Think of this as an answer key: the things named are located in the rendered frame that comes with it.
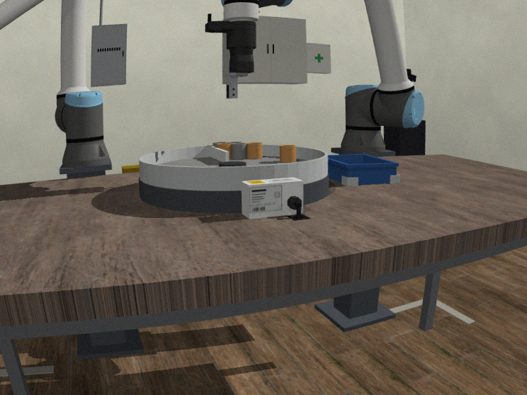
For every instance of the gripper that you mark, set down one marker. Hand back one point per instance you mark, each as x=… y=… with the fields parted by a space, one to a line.
x=241 y=45

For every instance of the bronze bushing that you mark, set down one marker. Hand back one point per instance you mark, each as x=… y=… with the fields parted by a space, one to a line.
x=255 y=151
x=224 y=152
x=288 y=154

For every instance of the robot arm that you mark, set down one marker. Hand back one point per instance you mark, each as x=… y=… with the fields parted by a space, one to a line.
x=389 y=49
x=74 y=49

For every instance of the grey turntable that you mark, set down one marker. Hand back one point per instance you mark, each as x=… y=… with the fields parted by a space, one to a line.
x=185 y=177

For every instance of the grey corner guide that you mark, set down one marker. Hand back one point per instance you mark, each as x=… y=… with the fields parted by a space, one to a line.
x=350 y=181
x=394 y=179

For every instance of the blue crate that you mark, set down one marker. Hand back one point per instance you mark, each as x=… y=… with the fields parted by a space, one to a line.
x=366 y=170

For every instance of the steel bushing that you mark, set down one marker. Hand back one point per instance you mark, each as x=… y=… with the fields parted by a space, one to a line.
x=238 y=151

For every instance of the white first aid box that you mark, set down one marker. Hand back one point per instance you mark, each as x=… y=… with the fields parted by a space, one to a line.
x=319 y=63

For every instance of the white control box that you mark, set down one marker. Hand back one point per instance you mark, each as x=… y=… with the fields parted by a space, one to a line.
x=263 y=197

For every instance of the grey electrical panel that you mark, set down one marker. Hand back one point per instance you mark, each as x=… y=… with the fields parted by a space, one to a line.
x=109 y=66

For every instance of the yellow cart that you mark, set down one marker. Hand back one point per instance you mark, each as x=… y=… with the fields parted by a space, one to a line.
x=130 y=168

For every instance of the wooden table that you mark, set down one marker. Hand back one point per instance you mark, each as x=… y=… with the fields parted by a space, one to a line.
x=247 y=247

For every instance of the black cabinet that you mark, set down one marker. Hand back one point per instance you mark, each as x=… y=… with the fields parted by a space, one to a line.
x=405 y=142

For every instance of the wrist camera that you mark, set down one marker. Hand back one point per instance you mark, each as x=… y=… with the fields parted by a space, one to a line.
x=214 y=26

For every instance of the grey wall cabinet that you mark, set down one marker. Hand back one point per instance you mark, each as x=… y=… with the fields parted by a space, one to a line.
x=284 y=49

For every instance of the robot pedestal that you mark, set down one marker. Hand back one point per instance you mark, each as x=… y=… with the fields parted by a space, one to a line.
x=356 y=302
x=109 y=343

